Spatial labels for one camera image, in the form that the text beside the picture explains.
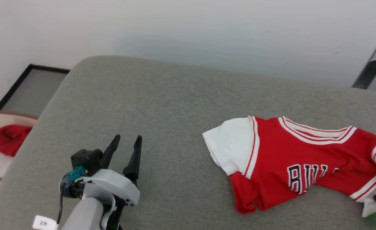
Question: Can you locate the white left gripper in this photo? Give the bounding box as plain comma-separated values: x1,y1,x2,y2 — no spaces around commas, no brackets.
78,134,143,207

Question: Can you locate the red Bulls basketball jersey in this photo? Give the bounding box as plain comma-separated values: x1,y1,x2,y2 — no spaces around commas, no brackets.
202,116,376,218

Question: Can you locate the black framed grey panel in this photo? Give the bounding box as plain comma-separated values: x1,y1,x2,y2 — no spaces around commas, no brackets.
0,64,71,117

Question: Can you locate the crumpled red garment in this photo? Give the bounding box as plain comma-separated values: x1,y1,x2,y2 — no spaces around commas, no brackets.
0,125,33,157

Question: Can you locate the teal camera cable connector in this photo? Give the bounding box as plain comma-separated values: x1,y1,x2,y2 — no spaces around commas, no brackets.
66,165,86,183

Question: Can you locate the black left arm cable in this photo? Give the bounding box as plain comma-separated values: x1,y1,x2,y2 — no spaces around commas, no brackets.
56,184,64,224

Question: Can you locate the white cable label tag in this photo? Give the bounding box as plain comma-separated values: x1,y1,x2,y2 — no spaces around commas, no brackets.
32,215,59,230

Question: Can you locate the dark grey door handle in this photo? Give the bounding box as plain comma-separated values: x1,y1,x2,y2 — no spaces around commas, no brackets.
352,59,376,90

